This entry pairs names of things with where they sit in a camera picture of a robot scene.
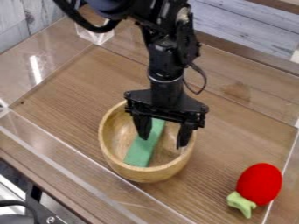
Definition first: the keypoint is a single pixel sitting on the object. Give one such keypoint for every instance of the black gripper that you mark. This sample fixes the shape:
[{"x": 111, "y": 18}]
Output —
[{"x": 164, "y": 101}]

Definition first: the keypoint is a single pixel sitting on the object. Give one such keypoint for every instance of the brown wooden bowl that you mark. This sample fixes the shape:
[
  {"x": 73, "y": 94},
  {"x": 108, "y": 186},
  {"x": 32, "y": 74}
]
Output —
[{"x": 116, "y": 133}]

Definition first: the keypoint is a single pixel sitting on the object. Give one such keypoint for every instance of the green rectangular block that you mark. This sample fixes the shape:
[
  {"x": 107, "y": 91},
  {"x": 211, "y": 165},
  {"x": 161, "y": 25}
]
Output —
[{"x": 140, "y": 150}]

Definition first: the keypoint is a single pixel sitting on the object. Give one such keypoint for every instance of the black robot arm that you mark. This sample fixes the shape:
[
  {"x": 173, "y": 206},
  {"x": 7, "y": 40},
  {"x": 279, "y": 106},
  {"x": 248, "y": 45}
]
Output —
[{"x": 165, "y": 25}]

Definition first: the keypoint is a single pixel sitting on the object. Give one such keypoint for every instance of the red plush radish toy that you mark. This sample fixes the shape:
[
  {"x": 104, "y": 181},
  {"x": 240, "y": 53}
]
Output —
[{"x": 259, "y": 185}]

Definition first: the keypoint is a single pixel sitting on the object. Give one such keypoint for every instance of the clear acrylic fence panel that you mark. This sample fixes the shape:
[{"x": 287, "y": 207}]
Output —
[{"x": 99, "y": 196}]

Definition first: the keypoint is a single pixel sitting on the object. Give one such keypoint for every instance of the clear acrylic corner bracket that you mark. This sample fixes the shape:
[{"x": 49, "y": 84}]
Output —
[{"x": 96, "y": 38}]

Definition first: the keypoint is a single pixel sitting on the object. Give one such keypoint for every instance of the black metal table frame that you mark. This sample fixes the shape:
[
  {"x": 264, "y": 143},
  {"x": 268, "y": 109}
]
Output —
[{"x": 20, "y": 209}]

